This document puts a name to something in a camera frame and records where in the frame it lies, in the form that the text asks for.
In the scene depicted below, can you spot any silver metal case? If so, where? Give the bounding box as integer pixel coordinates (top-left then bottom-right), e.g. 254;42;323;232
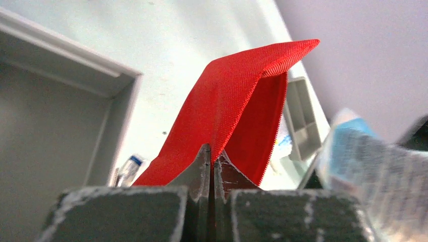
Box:
1;8;142;241

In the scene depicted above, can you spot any red first aid pouch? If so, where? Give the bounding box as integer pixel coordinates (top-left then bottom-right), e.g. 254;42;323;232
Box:
135;39;319;186

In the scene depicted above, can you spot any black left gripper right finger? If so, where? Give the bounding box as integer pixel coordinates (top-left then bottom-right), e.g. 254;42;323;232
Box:
213;153;373;241

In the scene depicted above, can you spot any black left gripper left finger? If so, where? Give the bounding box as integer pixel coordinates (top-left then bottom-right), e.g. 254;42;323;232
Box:
37;144;210;241

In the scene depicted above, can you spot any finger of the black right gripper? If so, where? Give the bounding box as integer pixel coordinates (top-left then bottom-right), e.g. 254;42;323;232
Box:
297;150;324;189

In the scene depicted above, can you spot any blue cap clear bottle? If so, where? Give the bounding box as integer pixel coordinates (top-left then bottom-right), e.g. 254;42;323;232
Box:
115;154;144;187

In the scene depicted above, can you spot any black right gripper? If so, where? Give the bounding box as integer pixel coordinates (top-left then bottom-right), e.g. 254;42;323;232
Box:
397;115;427;152

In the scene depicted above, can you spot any white blue gauze packet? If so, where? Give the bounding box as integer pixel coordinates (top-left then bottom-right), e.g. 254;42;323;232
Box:
270;115;293;174

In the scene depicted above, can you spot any grey divided tray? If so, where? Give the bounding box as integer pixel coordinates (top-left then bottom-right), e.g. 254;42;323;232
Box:
283;77;322;162

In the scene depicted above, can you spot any blue cotton ball bag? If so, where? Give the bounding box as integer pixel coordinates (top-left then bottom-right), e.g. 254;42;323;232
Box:
315;108;427;241

